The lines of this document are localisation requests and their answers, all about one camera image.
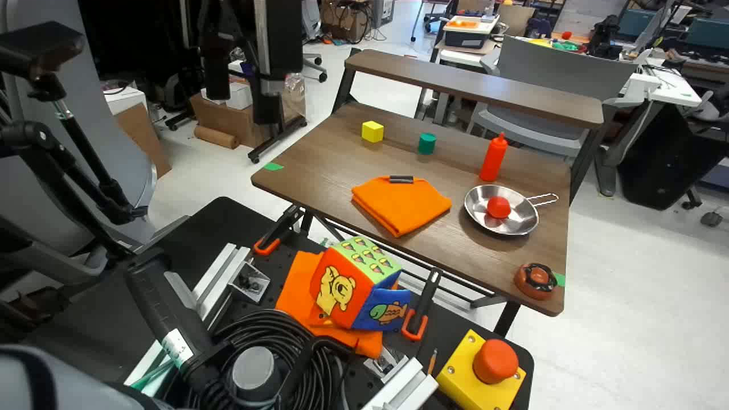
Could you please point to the silver metal pan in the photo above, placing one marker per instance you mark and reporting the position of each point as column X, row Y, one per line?
column 523, row 218

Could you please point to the orange folded cloth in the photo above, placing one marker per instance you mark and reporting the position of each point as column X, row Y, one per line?
column 400, row 205

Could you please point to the yellow cube block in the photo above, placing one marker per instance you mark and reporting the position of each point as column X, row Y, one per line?
column 372, row 130

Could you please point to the colourful plush cube toy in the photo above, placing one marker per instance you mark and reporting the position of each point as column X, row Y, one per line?
column 355, row 286

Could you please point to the green cylinder block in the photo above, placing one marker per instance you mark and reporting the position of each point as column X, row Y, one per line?
column 426, row 142

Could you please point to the black orange bar clamp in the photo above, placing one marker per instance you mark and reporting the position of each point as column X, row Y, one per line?
column 277, row 230
column 420, row 308

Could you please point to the green tape marker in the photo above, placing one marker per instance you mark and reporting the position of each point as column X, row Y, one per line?
column 558, row 278
column 272, row 167

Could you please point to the orange-red squeeze bottle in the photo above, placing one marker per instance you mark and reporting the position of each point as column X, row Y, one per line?
column 492, row 158

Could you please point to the black base board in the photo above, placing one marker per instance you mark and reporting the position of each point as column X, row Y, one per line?
column 213, row 229

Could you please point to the wooden desk with shelf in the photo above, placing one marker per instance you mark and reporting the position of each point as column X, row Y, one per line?
column 470, row 83

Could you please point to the large cardboard box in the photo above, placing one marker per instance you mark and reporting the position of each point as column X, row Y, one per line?
column 228, row 114

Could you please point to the cardboard tube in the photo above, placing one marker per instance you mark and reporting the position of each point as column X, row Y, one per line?
column 215, row 137

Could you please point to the orange and black round object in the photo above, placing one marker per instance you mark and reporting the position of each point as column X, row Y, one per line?
column 539, row 278

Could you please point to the grey box with orange top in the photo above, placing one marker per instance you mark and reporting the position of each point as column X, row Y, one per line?
column 468, row 31

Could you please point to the yellow emergency stop button box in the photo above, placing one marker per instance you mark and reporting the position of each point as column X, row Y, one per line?
column 479, row 377

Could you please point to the grey office chair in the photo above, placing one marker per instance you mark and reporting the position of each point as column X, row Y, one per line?
column 561, row 72

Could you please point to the black office chair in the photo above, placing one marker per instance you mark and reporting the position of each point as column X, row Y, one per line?
column 668, row 160

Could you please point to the aluminium extrusion rail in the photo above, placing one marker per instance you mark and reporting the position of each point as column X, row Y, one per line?
column 402, row 383
column 220, row 273

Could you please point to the black camera tripod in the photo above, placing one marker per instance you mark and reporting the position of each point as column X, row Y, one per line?
column 47, row 148

